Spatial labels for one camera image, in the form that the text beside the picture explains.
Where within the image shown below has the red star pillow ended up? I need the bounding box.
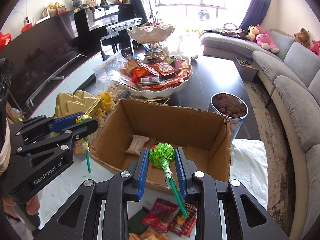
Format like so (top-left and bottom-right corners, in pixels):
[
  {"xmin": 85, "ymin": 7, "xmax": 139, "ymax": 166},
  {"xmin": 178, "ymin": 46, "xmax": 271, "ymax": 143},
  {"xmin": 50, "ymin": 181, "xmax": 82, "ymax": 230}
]
[{"xmin": 309, "ymin": 40, "xmax": 320, "ymax": 57}]

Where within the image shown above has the white tiered snack tray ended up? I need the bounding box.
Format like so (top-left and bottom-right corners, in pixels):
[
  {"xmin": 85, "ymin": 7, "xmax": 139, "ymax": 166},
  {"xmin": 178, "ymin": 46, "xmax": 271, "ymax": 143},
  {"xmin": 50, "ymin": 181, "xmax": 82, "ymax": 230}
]
[{"xmin": 118, "ymin": 23, "xmax": 193, "ymax": 100}]

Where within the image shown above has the clear nut canister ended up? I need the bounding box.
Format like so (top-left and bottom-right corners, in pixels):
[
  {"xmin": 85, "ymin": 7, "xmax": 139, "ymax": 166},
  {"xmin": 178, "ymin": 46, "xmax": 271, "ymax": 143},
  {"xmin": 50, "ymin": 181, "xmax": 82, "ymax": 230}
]
[{"xmin": 208, "ymin": 93, "xmax": 248, "ymax": 140}]

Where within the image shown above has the brown plush toy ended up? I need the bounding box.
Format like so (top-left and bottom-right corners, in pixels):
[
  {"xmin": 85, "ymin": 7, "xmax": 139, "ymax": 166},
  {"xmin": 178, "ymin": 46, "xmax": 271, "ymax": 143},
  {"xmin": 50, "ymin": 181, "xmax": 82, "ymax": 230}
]
[{"xmin": 293, "ymin": 28, "xmax": 310, "ymax": 48}]

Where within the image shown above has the yellow green lollipop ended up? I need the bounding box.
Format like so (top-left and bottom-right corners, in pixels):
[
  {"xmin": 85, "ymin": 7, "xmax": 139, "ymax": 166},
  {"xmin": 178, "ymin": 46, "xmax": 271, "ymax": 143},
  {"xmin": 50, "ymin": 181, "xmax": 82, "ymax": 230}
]
[{"xmin": 75, "ymin": 114, "xmax": 92, "ymax": 173}]

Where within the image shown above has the pink plush toy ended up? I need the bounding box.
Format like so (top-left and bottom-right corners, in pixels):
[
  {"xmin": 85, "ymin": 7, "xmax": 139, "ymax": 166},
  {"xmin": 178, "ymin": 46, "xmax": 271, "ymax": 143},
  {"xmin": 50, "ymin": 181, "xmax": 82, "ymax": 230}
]
[{"xmin": 255, "ymin": 24, "xmax": 279, "ymax": 54}]

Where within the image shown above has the grey rabbit plush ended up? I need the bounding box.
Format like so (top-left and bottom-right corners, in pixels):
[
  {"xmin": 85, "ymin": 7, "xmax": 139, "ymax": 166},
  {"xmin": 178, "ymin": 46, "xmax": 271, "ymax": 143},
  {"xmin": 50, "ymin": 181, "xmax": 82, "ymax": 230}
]
[{"xmin": 72, "ymin": 0, "xmax": 82, "ymax": 10}]

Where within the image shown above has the orange biscuit packet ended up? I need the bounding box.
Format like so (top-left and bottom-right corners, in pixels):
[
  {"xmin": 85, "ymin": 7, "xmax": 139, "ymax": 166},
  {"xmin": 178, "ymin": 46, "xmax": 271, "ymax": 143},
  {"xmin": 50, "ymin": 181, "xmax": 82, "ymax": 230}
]
[{"xmin": 129, "ymin": 227, "xmax": 170, "ymax": 240}]

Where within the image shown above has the clear plastic bag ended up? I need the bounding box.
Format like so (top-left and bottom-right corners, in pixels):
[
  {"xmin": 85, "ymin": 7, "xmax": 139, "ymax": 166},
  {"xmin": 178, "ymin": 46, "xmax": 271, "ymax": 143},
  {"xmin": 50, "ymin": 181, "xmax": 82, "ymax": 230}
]
[{"xmin": 94, "ymin": 51, "xmax": 127, "ymax": 92}]

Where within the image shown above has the yellow plush toy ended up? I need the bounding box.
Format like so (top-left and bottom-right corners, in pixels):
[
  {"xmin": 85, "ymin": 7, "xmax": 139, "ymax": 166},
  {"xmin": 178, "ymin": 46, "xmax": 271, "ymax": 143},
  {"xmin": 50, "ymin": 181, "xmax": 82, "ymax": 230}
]
[{"xmin": 246, "ymin": 25, "xmax": 259, "ymax": 42}]

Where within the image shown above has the left hand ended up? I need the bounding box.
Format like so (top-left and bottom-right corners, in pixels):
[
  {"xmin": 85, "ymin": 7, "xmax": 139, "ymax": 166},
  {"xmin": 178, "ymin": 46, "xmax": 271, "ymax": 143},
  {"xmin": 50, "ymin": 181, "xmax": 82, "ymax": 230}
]
[{"xmin": 2, "ymin": 193, "xmax": 41, "ymax": 218}]

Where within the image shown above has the red heart balloon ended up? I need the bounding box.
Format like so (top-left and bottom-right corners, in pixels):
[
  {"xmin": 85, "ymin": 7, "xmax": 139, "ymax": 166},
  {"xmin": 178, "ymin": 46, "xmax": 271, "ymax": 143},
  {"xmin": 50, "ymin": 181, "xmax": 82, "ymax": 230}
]
[{"xmin": 0, "ymin": 32, "xmax": 12, "ymax": 50}]

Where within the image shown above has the brown cardboard box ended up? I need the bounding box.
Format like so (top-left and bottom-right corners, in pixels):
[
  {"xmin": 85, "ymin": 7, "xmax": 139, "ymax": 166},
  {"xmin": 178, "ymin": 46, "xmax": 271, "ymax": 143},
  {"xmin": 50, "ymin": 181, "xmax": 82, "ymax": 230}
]
[{"xmin": 90, "ymin": 99, "xmax": 231, "ymax": 182}]

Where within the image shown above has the Costa cookie packet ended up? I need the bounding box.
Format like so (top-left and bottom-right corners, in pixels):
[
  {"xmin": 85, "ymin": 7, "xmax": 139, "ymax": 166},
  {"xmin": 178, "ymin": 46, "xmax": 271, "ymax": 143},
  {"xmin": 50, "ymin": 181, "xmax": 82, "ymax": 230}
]
[{"xmin": 168, "ymin": 201, "xmax": 197, "ymax": 238}]

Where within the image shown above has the clear candy jar gold lid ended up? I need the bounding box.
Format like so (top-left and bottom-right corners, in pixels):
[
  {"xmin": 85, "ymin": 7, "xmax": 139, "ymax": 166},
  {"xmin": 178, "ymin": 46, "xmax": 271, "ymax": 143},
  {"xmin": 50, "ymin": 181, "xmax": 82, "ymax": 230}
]
[{"xmin": 55, "ymin": 90, "xmax": 101, "ymax": 118}]

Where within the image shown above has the black television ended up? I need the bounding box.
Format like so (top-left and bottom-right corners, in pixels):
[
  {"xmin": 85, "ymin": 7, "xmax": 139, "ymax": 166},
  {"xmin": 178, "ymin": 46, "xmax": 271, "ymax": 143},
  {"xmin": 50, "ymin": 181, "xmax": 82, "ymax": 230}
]
[{"xmin": 1, "ymin": 11, "xmax": 85, "ymax": 112}]

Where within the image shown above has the small grey storage bin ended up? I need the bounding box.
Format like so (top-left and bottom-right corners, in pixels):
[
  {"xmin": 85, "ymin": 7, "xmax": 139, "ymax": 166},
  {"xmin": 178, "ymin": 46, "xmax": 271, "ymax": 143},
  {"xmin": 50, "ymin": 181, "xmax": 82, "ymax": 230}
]
[{"xmin": 235, "ymin": 57, "xmax": 258, "ymax": 82}]

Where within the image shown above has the black piano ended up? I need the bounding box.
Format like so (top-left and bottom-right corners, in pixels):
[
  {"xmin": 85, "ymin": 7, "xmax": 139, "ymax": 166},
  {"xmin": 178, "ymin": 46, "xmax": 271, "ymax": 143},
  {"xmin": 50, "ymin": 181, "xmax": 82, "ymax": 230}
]
[{"xmin": 74, "ymin": 3, "xmax": 142, "ymax": 55}]

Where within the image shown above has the dark green snack packet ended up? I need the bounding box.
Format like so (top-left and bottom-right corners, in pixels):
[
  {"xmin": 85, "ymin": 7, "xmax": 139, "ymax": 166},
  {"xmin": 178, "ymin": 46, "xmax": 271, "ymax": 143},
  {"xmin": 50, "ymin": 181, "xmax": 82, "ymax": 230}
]
[{"xmin": 127, "ymin": 207, "xmax": 149, "ymax": 235}]

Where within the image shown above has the blue curtain right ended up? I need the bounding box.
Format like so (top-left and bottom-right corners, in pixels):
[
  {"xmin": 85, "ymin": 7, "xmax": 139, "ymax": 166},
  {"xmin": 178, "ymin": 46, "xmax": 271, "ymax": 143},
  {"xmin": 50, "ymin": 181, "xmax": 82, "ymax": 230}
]
[{"xmin": 240, "ymin": 0, "xmax": 271, "ymax": 30}]

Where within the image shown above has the grey curved sofa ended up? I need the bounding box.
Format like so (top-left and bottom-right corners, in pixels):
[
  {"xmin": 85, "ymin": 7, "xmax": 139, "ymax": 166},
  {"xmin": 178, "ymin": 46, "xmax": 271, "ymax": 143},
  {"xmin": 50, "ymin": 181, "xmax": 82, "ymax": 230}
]
[{"xmin": 200, "ymin": 29, "xmax": 319, "ymax": 239}]

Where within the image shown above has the red triangular snack packet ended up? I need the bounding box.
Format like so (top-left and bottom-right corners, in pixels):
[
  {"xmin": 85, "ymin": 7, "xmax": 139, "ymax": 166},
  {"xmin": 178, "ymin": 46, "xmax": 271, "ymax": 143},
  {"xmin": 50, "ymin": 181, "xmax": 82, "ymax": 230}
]
[{"xmin": 142, "ymin": 198, "xmax": 179, "ymax": 232}]

